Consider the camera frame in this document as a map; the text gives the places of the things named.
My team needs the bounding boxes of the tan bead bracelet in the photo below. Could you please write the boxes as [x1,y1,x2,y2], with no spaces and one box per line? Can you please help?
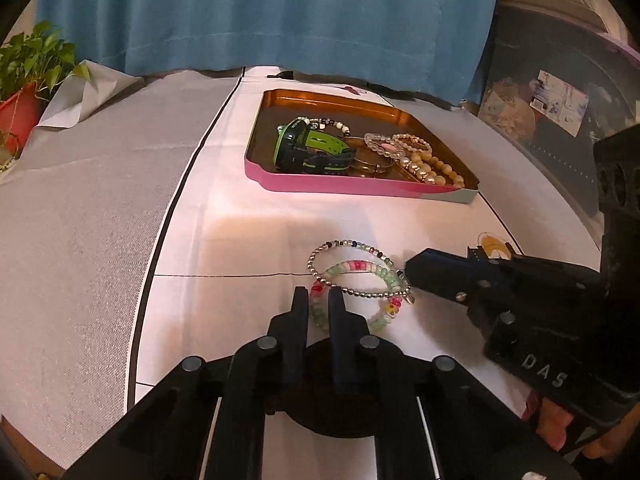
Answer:
[424,154,469,187]

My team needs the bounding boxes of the black and white bead bracelet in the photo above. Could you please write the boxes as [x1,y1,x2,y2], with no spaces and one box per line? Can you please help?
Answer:
[299,116,354,136]

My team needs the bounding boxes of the clear crystal bead bracelet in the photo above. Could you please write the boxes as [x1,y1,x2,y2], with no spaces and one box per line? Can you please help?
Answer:
[363,132,402,157]

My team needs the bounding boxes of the green and black watch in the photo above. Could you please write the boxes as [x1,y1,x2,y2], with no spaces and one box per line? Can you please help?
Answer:
[274,119,357,176]

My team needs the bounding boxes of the clear plastic storage bin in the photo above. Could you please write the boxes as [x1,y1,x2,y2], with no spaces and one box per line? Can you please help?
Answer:
[476,2,640,256]

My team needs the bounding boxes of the green leafy plant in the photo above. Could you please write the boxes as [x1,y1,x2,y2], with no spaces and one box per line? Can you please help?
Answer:
[0,21,92,158]

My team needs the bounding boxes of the silver bead bracelet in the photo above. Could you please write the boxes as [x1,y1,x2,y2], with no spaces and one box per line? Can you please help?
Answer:
[307,240,413,300]

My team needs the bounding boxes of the green and pink bead bracelet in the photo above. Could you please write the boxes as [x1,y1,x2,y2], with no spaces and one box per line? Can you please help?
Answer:
[309,259,412,332]

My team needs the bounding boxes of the red plant pot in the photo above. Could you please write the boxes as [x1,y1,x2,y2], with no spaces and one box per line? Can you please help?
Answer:
[0,81,45,155]

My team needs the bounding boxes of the metal bangle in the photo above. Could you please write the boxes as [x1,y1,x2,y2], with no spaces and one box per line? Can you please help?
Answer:
[345,136,397,178]

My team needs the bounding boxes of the person's right hand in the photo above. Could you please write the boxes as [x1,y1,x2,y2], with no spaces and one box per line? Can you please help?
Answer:
[522,392,640,462]

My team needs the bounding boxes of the blue curtain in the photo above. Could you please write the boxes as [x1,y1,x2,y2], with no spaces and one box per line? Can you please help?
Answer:
[37,0,503,108]

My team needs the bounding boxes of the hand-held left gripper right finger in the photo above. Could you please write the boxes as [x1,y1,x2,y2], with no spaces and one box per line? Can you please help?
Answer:
[327,287,582,480]

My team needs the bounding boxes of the pink-edged metal tray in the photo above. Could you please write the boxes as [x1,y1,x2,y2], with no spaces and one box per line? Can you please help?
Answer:
[244,88,480,205]

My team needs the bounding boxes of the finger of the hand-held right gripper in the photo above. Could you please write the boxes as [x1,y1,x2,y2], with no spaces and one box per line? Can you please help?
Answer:
[467,243,520,261]
[404,247,607,333]

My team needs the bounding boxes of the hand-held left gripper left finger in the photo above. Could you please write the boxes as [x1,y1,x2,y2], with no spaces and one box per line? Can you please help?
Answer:
[62,287,311,480]

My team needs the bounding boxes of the white printed mat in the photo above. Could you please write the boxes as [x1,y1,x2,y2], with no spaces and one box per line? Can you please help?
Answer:
[126,65,601,480]

